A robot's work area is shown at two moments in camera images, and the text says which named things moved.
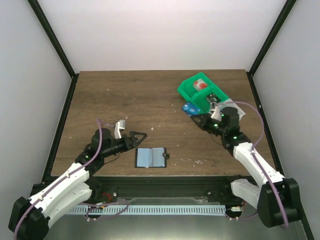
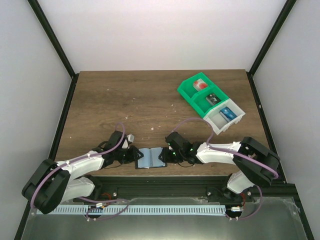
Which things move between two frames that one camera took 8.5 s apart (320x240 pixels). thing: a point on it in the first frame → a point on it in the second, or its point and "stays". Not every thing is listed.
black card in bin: x=212 y=98 stays
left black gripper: x=132 y=134 → x=133 y=156
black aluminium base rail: x=109 y=187 stays
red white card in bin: x=199 y=84 stays
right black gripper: x=205 y=117 → x=166 y=156
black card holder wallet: x=151 y=157 stays
